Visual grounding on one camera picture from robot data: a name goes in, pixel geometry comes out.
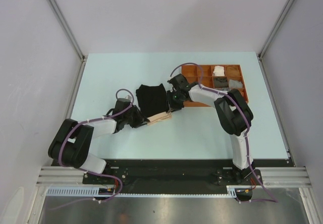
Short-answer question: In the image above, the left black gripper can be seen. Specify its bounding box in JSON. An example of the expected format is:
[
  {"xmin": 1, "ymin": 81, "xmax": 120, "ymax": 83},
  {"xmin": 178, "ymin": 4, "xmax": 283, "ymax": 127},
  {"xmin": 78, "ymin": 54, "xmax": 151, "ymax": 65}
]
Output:
[{"xmin": 123, "ymin": 105, "xmax": 149, "ymax": 128}]

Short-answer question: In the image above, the black underwear beige waistband back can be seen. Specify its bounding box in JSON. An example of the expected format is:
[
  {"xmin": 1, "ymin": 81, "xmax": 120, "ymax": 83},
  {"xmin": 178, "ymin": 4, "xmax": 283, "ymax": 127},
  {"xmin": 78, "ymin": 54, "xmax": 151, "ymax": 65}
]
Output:
[{"xmin": 136, "ymin": 84, "xmax": 172, "ymax": 126}]

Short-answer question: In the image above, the grey striped boxer underwear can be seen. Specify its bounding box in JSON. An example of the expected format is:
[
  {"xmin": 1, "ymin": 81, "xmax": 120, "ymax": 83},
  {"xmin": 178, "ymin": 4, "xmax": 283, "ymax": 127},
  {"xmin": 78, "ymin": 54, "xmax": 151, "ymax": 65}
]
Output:
[{"xmin": 217, "ymin": 87, "xmax": 231, "ymax": 91}]

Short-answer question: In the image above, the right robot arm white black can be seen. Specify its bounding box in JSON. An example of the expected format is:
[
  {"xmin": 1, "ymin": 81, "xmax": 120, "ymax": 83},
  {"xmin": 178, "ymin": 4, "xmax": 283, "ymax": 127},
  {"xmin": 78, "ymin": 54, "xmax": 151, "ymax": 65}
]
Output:
[{"xmin": 167, "ymin": 74, "xmax": 253, "ymax": 184}]

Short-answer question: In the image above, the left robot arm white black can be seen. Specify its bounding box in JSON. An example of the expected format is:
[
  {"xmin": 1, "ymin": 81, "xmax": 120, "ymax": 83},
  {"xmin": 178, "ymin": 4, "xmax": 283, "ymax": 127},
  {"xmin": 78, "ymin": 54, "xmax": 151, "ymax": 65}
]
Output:
[{"xmin": 48, "ymin": 98, "xmax": 149, "ymax": 184}]

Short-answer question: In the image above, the dark grey rolled cloth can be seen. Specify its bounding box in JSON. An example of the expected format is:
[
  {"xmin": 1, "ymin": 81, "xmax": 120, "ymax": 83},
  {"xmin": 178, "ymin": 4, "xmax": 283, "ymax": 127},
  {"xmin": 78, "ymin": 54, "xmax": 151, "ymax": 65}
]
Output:
[{"xmin": 213, "ymin": 77, "xmax": 229, "ymax": 88}]

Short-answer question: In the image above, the white rolled cloth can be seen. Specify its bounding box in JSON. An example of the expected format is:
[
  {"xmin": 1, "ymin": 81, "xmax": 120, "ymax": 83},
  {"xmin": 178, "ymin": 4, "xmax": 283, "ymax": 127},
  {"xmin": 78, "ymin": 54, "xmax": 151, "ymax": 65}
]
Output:
[{"xmin": 213, "ymin": 66, "xmax": 225, "ymax": 77}]

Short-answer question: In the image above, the wooden compartment tray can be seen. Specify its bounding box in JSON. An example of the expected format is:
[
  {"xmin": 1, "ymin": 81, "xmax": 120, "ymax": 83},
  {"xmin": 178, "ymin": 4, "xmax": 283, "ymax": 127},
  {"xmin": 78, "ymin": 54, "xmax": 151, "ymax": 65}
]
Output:
[{"xmin": 181, "ymin": 65, "xmax": 249, "ymax": 102}]

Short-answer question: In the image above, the light grey rolled cloth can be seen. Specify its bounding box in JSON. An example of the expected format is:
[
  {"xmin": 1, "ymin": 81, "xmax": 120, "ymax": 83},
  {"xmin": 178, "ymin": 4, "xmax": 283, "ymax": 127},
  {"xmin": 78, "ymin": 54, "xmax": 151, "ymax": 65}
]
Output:
[{"xmin": 228, "ymin": 79, "xmax": 243, "ymax": 88}]

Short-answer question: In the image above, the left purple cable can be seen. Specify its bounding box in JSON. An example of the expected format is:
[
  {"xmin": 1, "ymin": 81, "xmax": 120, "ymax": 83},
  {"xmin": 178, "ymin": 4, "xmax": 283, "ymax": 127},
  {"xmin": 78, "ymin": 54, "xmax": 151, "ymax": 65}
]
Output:
[{"xmin": 49, "ymin": 89, "xmax": 134, "ymax": 209}]

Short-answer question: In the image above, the white slotted cable duct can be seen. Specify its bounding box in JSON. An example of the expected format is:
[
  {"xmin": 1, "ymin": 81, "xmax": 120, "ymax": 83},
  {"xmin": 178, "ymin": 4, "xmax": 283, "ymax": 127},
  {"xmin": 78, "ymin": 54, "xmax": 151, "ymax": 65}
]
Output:
[{"xmin": 46, "ymin": 186, "xmax": 247, "ymax": 198}]

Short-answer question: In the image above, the aluminium front rail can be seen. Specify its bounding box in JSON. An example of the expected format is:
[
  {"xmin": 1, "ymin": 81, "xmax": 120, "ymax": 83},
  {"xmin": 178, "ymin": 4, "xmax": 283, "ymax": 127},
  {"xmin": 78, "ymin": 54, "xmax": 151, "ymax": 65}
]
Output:
[{"xmin": 36, "ymin": 166, "xmax": 312, "ymax": 188}]

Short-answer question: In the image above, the left aluminium frame post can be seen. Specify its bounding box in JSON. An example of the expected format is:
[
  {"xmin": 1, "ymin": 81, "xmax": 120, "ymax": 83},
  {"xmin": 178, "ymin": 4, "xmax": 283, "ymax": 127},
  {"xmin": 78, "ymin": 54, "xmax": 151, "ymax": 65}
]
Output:
[{"xmin": 47, "ymin": 0, "xmax": 85, "ymax": 62}]

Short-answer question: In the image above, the aluminium frame post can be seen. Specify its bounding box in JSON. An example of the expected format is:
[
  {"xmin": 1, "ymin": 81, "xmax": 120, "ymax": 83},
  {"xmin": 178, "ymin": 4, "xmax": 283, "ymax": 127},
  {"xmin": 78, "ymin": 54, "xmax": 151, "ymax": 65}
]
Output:
[
  {"xmin": 258, "ymin": 0, "xmax": 296, "ymax": 60},
  {"xmin": 47, "ymin": 0, "xmax": 85, "ymax": 62}
]

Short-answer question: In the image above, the right aluminium frame post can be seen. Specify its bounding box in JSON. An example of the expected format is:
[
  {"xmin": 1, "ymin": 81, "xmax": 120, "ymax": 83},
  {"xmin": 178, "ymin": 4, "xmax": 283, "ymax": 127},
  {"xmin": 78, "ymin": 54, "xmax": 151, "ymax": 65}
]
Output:
[{"xmin": 258, "ymin": 0, "xmax": 296, "ymax": 60}]

